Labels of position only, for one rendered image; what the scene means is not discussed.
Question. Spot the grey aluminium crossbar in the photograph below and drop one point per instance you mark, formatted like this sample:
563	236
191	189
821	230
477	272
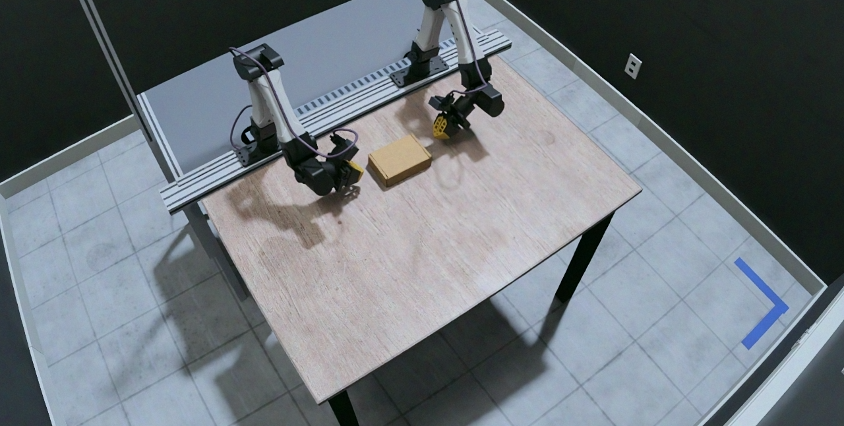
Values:
177	198

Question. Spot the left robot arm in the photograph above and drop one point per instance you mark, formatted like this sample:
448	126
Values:
426	46

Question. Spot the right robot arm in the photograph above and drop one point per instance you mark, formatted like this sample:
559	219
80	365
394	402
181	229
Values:
272	114

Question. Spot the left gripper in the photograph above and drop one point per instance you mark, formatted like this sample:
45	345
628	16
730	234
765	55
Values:
446	124

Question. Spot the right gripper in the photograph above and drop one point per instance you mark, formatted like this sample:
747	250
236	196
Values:
348	173

